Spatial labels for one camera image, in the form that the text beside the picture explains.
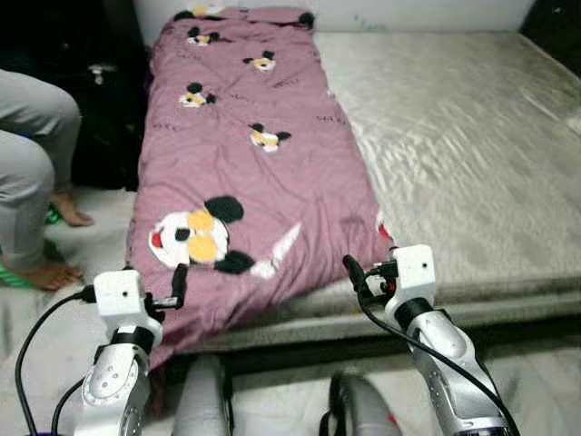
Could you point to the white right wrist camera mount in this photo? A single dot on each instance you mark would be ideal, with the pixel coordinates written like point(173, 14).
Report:
point(413, 277)

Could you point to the white quilted mattress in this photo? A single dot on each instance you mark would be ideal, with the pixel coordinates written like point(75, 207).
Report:
point(463, 154)

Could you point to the black backpack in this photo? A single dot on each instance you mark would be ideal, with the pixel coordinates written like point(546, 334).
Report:
point(104, 118)

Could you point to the purple cartoon print blanket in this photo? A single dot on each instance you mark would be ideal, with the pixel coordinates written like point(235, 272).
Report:
point(245, 182)

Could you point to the dark tall furniture panel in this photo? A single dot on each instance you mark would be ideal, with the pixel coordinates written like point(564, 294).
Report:
point(73, 36)

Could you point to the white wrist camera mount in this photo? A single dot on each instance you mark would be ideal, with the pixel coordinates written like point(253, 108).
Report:
point(123, 298)
point(413, 277)

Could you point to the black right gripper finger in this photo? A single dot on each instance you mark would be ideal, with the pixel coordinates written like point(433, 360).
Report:
point(354, 271)

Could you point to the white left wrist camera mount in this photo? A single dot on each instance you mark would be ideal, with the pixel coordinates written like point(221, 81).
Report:
point(123, 298)

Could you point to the green plastic stool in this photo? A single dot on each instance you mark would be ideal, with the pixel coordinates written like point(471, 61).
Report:
point(18, 272)

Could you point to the silver left robot leg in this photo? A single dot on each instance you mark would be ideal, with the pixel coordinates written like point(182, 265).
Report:
point(201, 400)

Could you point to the person in grey trousers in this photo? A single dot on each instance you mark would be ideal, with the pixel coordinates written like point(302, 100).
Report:
point(32, 163)

